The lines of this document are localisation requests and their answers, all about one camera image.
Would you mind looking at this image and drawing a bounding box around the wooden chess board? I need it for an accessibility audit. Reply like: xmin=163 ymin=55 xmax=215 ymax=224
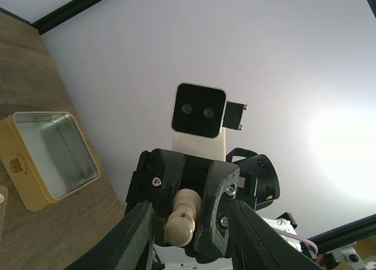
xmin=0 ymin=185 xmax=8 ymax=238

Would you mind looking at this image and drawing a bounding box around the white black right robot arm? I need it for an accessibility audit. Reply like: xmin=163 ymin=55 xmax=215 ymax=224
xmin=126 ymin=148 xmax=318 ymax=269

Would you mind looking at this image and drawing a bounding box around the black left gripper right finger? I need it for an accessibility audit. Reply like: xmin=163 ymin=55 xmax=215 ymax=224
xmin=229 ymin=201 xmax=321 ymax=270

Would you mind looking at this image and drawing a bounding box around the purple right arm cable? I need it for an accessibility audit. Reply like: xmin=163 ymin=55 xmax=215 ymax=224
xmin=276 ymin=230 xmax=320 ymax=255

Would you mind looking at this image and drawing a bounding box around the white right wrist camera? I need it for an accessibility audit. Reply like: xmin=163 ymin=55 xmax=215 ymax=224
xmin=171 ymin=83 xmax=248 ymax=161

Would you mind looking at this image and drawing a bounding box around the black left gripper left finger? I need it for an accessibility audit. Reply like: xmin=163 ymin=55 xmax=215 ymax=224
xmin=66 ymin=202 xmax=154 ymax=270

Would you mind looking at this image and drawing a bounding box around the light wooden chess pawn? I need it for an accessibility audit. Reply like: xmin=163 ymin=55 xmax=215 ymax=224
xmin=164 ymin=189 xmax=202 ymax=247

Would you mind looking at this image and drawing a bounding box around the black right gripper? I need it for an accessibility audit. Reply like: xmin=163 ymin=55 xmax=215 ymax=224
xmin=126 ymin=149 xmax=257 ymax=264

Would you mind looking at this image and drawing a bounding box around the yellow bear tin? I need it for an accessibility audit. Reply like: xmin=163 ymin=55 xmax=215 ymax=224
xmin=1 ymin=112 xmax=100 ymax=212

